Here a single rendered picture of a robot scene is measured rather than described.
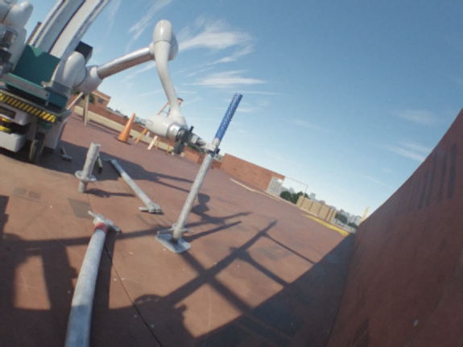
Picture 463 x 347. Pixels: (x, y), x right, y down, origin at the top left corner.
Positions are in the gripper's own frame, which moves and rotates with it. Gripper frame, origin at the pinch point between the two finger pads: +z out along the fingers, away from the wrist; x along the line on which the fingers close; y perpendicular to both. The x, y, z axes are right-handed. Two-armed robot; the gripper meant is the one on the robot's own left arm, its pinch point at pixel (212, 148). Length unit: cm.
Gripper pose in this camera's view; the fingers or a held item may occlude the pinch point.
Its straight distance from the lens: 87.5
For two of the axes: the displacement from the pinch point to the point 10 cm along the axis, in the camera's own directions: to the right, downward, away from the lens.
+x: 1.6, 0.5, 9.9
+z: 9.0, 4.1, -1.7
